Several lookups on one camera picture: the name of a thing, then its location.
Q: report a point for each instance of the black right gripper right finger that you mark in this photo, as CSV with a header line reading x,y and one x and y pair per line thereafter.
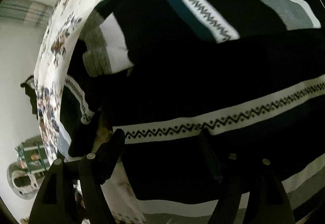
x,y
254,166

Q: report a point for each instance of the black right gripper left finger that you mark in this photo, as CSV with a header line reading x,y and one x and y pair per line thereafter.
x,y
74,188

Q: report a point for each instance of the black patterned knit sweater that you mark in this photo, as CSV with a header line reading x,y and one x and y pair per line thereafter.
x,y
182,77

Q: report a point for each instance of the grey round floor object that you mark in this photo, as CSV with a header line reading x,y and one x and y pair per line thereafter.
x,y
24,184

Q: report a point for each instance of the green shelf rack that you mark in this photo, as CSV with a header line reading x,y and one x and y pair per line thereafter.
x,y
32,156

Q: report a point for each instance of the dark garment at bed edge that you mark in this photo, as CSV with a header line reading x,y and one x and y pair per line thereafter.
x,y
29,87

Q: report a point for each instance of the teal striped curtain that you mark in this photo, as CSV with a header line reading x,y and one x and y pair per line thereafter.
x,y
26,11

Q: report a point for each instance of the white floral bed blanket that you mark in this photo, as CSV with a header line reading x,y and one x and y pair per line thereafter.
x,y
65,95

